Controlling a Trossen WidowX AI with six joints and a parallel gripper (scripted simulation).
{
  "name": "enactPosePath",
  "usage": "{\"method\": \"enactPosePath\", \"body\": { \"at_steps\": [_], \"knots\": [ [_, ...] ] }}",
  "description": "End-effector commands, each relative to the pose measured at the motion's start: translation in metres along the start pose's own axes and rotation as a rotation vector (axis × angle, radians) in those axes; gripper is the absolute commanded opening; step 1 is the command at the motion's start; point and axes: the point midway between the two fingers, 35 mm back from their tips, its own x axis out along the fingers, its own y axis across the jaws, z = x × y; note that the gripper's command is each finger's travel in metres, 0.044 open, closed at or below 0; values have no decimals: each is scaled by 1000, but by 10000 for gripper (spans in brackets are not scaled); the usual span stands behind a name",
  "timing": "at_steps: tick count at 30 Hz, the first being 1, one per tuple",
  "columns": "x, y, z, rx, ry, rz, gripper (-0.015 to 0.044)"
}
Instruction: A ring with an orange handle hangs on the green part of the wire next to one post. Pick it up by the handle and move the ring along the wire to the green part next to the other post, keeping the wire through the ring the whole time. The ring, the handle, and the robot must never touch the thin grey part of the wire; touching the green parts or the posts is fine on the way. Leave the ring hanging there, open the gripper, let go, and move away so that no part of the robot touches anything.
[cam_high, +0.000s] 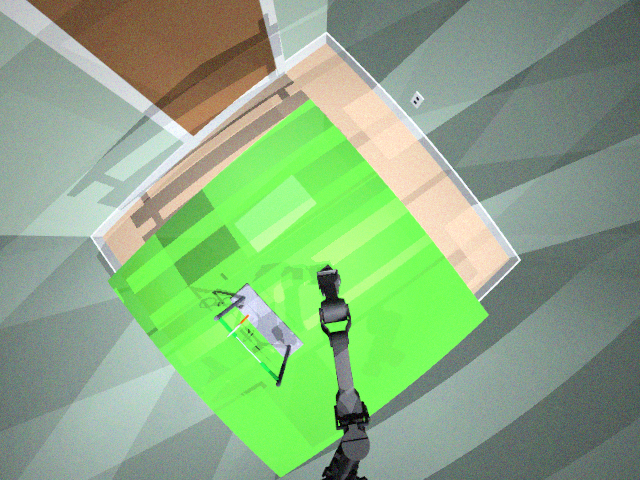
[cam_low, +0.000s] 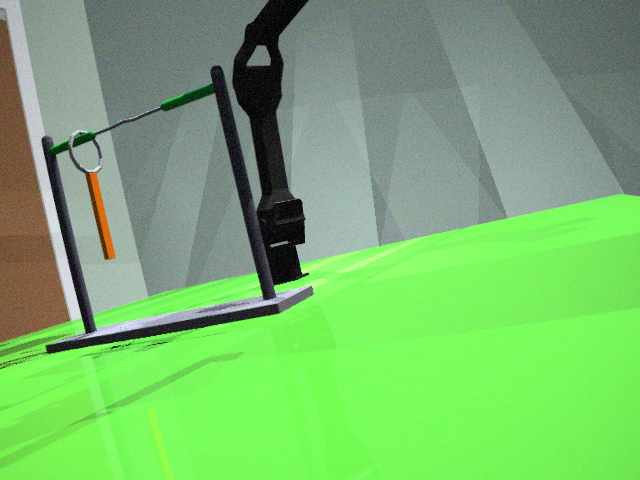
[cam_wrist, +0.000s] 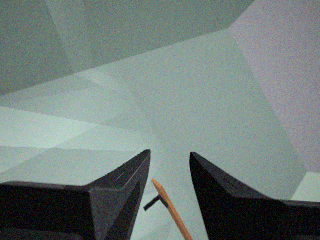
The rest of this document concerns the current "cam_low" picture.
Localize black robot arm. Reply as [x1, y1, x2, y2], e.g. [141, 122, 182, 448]
[232, 0, 309, 285]

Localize grey hoop with orange handle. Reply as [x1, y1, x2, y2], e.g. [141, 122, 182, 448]
[68, 130, 115, 260]

